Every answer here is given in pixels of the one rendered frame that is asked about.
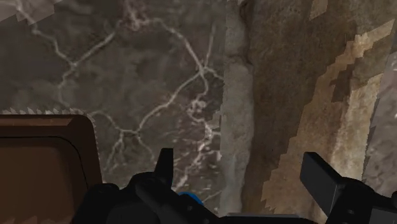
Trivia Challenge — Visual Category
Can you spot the brown square tray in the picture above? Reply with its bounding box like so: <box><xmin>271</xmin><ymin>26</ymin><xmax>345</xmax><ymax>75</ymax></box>
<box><xmin>0</xmin><ymin>114</ymin><xmax>104</xmax><ymax>224</ymax></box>

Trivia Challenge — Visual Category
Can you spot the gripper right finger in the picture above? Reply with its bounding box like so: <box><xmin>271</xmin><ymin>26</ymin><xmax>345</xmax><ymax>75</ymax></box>
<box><xmin>299</xmin><ymin>151</ymin><xmax>397</xmax><ymax>224</ymax></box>

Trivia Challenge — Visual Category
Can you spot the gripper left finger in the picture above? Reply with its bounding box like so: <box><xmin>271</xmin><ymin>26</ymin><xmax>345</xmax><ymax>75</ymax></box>
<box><xmin>73</xmin><ymin>148</ymin><xmax>218</xmax><ymax>224</ymax></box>

